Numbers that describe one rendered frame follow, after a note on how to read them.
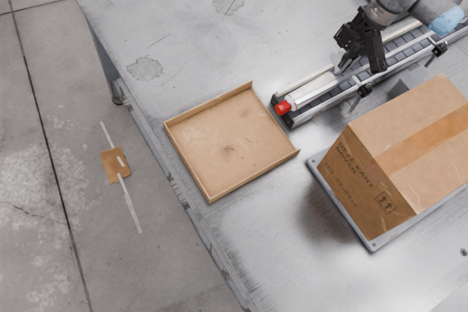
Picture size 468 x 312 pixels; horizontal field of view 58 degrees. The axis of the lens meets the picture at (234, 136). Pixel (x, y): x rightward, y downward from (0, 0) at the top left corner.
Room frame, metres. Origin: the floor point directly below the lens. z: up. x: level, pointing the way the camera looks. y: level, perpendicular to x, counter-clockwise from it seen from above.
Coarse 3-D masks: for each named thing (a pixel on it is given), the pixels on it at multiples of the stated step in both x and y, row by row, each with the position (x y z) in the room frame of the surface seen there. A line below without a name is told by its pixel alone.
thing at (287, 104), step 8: (328, 72) 0.76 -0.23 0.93; (320, 80) 0.72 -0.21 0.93; (328, 80) 0.73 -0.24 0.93; (304, 88) 0.68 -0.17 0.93; (312, 88) 0.69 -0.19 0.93; (288, 96) 0.65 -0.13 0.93; (296, 96) 0.65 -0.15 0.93; (280, 104) 0.62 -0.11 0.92; (288, 104) 0.62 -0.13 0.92; (304, 104) 0.64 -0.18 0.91; (280, 112) 0.60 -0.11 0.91
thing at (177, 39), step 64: (128, 0) 0.96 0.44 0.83; (192, 0) 1.01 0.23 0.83; (256, 0) 1.07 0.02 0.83; (320, 0) 1.13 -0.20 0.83; (128, 64) 0.71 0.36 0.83; (192, 64) 0.76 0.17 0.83; (256, 64) 0.80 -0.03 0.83; (320, 64) 0.85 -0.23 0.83; (448, 64) 0.96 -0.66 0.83; (320, 128) 0.62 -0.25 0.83; (192, 192) 0.35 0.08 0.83; (256, 192) 0.38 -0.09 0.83; (320, 192) 0.42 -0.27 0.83; (256, 256) 0.21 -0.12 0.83; (320, 256) 0.25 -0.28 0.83; (384, 256) 0.28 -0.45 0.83; (448, 256) 0.31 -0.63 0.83
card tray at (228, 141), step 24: (240, 96) 0.67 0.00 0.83; (168, 120) 0.53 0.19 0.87; (192, 120) 0.56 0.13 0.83; (216, 120) 0.57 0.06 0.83; (240, 120) 0.59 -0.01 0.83; (264, 120) 0.61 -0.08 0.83; (192, 144) 0.49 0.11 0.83; (216, 144) 0.50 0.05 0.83; (240, 144) 0.51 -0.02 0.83; (264, 144) 0.53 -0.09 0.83; (288, 144) 0.55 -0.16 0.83; (192, 168) 0.41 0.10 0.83; (216, 168) 0.43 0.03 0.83; (240, 168) 0.44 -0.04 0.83; (264, 168) 0.44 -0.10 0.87; (216, 192) 0.36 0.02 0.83
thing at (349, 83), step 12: (408, 36) 1.00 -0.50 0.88; (432, 36) 1.02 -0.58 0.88; (444, 36) 1.03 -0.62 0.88; (384, 48) 0.93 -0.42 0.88; (396, 48) 0.94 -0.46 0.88; (408, 48) 0.95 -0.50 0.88; (420, 48) 0.96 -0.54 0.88; (360, 60) 0.86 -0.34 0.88; (396, 60) 0.89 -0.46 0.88; (348, 72) 0.81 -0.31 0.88; (348, 84) 0.76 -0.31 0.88; (276, 96) 0.67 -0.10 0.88; (324, 96) 0.70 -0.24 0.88; (300, 108) 0.65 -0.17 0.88
